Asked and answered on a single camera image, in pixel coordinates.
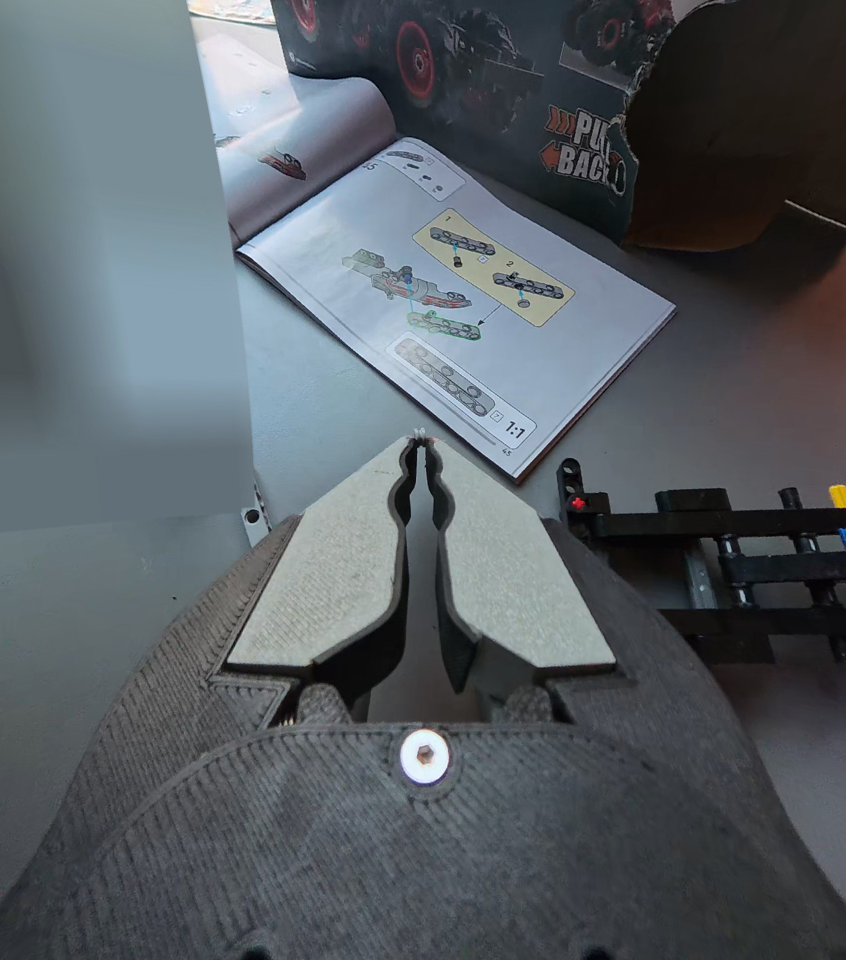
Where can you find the black lego chassis assembly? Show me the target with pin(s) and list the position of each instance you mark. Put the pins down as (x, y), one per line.
(753, 562)

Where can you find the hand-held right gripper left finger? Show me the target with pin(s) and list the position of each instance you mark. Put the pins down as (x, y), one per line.
(318, 585)

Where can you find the dark lego set box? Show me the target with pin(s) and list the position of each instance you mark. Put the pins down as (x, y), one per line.
(513, 97)

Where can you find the light grey lego piece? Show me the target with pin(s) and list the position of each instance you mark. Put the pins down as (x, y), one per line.
(252, 517)

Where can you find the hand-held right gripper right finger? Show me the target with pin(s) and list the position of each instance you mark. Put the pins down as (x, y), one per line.
(528, 585)

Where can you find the lego instruction booklet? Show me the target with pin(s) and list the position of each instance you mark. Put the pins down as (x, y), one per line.
(468, 285)

